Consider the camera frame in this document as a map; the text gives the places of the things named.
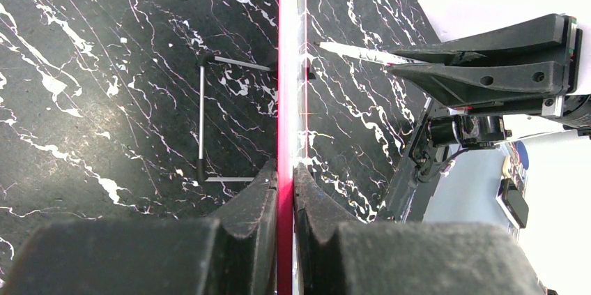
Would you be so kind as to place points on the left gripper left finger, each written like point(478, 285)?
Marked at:
point(230, 251)

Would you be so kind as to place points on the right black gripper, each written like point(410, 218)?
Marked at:
point(460, 86)

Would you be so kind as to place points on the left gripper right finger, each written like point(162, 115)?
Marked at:
point(338, 254)

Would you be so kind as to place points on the white whiteboard marker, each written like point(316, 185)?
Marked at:
point(364, 54)

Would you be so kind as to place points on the pink framed whiteboard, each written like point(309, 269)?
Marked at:
point(291, 43)

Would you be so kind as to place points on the black whiteboard stand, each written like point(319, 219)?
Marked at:
point(239, 123)

